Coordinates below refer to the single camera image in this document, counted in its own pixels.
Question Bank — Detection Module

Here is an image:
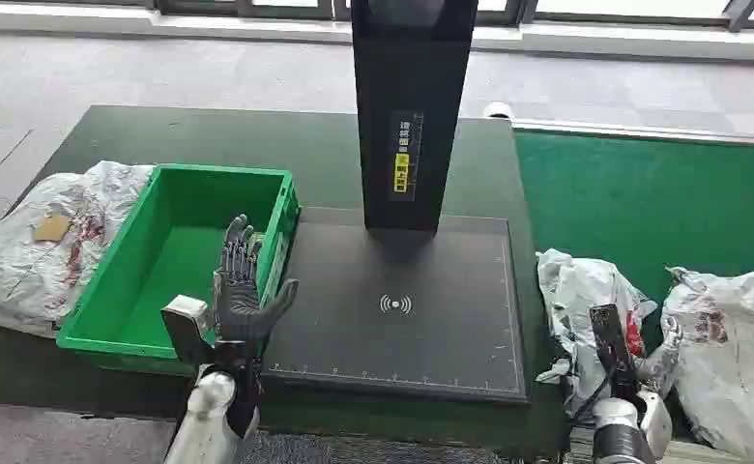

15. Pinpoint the green plastic crate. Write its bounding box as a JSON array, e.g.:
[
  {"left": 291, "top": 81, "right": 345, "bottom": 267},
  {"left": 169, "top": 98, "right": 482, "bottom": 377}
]
[{"left": 55, "top": 162, "right": 302, "bottom": 377}]

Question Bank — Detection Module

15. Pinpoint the dark window frame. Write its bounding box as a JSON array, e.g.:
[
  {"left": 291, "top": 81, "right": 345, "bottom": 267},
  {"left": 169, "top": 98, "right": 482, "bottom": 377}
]
[{"left": 0, "top": 0, "right": 754, "bottom": 33}]

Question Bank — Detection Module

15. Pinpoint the black scanner base plate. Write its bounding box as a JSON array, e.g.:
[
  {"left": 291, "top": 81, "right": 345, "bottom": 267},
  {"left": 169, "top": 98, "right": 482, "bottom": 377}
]
[{"left": 260, "top": 206, "right": 530, "bottom": 405}]

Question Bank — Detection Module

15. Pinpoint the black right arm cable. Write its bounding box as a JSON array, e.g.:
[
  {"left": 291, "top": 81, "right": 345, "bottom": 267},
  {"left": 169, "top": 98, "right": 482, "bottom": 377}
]
[{"left": 567, "top": 364, "right": 617, "bottom": 425}]

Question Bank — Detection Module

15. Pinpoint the green conveyor belt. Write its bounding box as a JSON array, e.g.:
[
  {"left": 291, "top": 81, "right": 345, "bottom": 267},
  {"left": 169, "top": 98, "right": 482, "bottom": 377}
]
[{"left": 511, "top": 119, "right": 754, "bottom": 450}]

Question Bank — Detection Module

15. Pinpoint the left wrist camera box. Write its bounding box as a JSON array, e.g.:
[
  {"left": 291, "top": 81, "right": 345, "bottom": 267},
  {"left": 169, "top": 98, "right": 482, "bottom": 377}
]
[{"left": 159, "top": 294, "right": 217, "bottom": 367}]

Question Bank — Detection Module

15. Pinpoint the black yellow column label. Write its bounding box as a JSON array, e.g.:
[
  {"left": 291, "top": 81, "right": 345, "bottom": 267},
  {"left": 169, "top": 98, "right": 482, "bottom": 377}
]
[{"left": 388, "top": 111, "right": 425, "bottom": 202}]

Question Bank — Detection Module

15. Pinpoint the black scanner column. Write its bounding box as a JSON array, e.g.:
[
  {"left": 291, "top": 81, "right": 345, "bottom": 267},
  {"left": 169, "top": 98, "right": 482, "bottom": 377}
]
[{"left": 350, "top": 0, "right": 480, "bottom": 232}]

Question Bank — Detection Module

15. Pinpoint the grey floor mat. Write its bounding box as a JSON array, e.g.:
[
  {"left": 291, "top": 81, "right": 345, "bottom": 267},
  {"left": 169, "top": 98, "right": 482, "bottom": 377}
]
[{"left": 239, "top": 430, "right": 503, "bottom": 464}]

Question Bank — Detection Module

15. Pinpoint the white parcel bag dark print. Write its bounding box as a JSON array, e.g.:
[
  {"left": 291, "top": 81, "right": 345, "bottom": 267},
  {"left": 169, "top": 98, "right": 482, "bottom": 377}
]
[{"left": 660, "top": 267, "right": 754, "bottom": 464}]

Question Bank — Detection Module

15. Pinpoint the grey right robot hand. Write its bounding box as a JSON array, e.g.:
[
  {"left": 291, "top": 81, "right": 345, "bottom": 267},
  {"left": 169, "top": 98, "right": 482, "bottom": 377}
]
[{"left": 634, "top": 314, "right": 683, "bottom": 399}]

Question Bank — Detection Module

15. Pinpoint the white parcel bag brown patch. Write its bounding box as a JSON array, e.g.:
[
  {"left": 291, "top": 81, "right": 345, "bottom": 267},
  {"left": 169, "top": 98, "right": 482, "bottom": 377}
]
[{"left": 0, "top": 159, "right": 156, "bottom": 340}]

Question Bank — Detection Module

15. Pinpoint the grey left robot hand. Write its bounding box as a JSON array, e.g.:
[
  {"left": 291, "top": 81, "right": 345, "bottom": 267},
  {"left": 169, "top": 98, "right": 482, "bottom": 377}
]
[{"left": 213, "top": 214, "right": 300, "bottom": 351}]

